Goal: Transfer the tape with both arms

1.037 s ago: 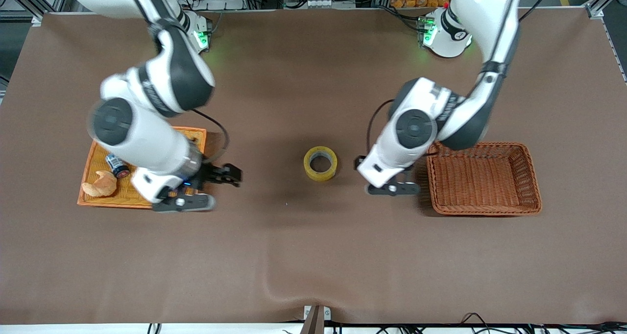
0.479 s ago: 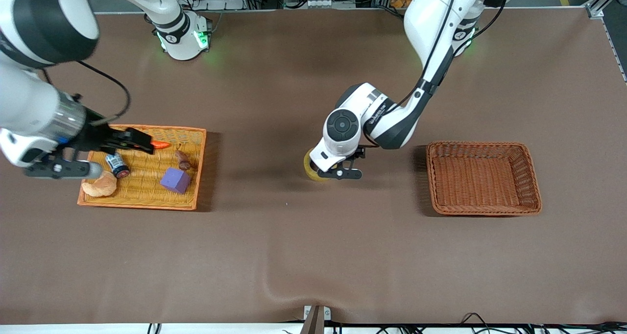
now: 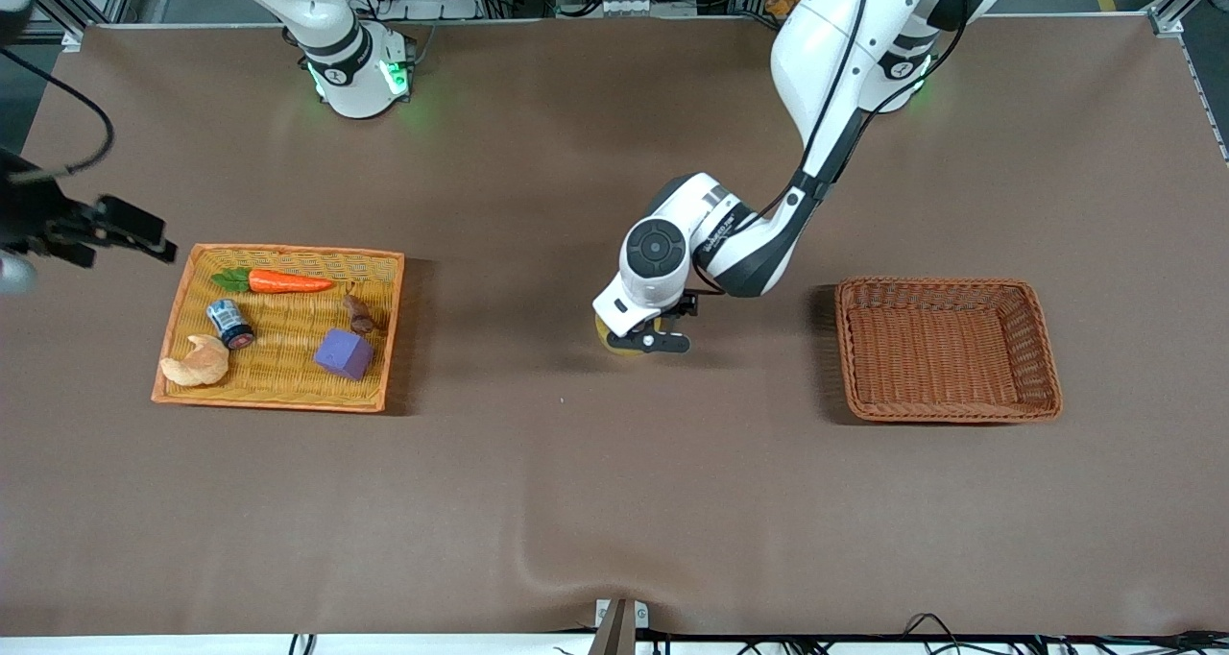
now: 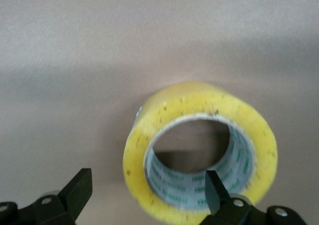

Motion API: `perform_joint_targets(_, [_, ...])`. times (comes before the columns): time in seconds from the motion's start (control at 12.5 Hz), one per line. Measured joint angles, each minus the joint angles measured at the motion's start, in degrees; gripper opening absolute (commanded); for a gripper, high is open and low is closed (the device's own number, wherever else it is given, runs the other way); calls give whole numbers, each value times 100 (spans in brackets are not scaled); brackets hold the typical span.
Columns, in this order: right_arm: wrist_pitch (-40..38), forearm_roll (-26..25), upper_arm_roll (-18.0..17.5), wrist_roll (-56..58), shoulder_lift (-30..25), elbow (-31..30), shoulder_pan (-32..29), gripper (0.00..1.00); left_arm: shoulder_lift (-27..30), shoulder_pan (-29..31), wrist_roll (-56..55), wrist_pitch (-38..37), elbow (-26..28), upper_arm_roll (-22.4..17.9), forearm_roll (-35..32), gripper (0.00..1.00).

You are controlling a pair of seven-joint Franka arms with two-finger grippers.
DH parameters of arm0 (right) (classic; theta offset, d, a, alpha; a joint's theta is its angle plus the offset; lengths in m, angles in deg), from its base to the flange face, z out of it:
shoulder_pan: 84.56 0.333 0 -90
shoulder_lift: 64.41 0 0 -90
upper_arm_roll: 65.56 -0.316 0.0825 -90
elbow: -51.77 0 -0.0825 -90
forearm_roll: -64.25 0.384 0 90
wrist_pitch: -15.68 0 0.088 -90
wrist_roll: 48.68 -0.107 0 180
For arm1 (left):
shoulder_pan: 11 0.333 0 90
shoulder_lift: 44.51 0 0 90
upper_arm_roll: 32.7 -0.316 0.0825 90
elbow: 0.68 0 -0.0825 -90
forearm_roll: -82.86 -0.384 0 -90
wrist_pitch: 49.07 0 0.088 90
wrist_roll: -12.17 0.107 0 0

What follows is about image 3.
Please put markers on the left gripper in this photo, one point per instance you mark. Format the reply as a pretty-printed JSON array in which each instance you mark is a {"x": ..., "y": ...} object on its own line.
[{"x": 686, "y": 305}]

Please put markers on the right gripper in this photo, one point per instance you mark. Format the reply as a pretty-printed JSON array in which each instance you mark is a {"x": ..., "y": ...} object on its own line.
[{"x": 36, "y": 221}]

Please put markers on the yellow tape roll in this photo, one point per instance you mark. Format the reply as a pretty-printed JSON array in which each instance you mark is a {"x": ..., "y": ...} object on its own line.
[{"x": 614, "y": 345}]

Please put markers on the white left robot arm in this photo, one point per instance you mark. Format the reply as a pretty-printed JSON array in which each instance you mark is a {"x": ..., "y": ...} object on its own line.
[{"x": 835, "y": 40}]

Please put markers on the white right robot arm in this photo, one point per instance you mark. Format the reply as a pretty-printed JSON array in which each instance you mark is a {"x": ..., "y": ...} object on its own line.
[{"x": 350, "y": 79}]

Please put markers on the small blue white can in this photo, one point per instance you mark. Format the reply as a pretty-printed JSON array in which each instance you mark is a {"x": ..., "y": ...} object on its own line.
[{"x": 230, "y": 324}]

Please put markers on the toy croissant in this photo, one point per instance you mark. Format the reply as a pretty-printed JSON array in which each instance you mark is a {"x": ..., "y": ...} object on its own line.
[{"x": 197, "y": 367}]

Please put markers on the orange toy carrot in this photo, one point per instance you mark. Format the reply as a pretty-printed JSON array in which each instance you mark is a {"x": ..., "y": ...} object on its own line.
[{"x": 288, "y": 281}]

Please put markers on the brown table cover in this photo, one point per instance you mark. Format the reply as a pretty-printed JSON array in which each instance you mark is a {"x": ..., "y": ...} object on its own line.
[{"x": 576, "y": 492}]

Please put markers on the brown wicker basket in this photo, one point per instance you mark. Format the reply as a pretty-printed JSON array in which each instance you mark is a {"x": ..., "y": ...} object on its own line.
[{"x": 922, "y": 367}]

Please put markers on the purple foam cube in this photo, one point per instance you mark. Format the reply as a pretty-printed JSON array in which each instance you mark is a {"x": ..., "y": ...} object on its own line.
[{"x": 344, "y": 354}]

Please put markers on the small brown toy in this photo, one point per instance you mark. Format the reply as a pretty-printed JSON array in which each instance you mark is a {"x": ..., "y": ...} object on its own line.
[{"x": 359, "y": 317}]

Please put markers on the yellow woven tray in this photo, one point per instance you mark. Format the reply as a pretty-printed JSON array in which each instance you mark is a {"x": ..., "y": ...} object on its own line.
[{"x": 379, "y": 266}]

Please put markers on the white terminal block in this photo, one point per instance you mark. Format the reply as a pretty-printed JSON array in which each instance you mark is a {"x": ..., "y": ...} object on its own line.
[{"x": 634, "y": 6}]

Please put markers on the aluminium frame profile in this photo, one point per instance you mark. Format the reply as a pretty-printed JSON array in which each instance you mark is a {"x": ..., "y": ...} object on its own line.
[
  {"x": 58, "y": 2},
  {"x": 1167, "y": 21}
]

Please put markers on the metal clamp bracket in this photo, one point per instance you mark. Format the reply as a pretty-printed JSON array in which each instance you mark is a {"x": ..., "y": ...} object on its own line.
[{"x": 621, "y": 626}]

